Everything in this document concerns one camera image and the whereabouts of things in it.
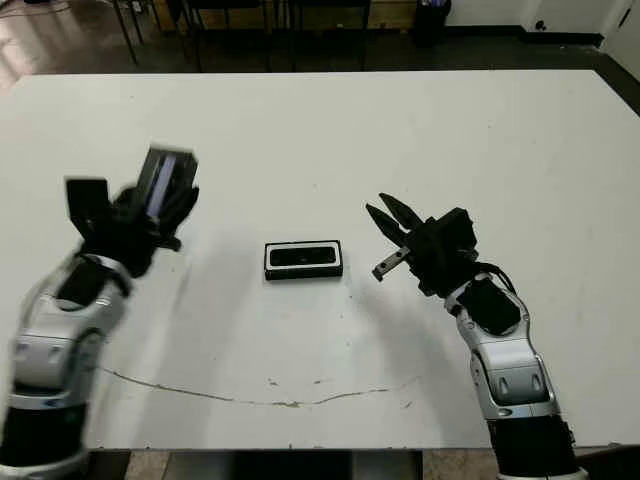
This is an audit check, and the wooden crate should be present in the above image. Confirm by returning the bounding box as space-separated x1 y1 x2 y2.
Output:
369 0 416 30

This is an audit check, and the grey dark robot lower body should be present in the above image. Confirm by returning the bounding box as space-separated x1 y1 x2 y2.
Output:
124 449 426 480

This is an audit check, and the white door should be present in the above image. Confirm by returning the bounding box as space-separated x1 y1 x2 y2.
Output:
601 0 640 54

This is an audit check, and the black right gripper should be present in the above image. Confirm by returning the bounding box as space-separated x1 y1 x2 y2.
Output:
365 192 477 297

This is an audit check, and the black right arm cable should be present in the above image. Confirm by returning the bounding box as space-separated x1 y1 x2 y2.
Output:
474 258 522 302

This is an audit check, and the black box lid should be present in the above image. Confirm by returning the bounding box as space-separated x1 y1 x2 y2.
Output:
133 144 201 219

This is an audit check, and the black box with white insert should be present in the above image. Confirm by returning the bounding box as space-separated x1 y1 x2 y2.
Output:
262 239 347 284

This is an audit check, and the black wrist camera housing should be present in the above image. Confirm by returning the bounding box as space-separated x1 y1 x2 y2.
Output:
65 176 115 237
438 206 476 251

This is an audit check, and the black trash bin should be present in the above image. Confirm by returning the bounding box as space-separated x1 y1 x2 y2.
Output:
412 0 453 48

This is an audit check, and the black left wrist camera housing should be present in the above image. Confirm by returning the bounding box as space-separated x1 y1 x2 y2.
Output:
65 176 115 237

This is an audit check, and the black right wrist camera housing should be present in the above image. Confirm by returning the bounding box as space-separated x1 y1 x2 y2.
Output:
438 206 476 251

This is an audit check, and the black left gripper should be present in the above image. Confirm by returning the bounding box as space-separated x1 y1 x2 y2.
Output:
81 185 201 279

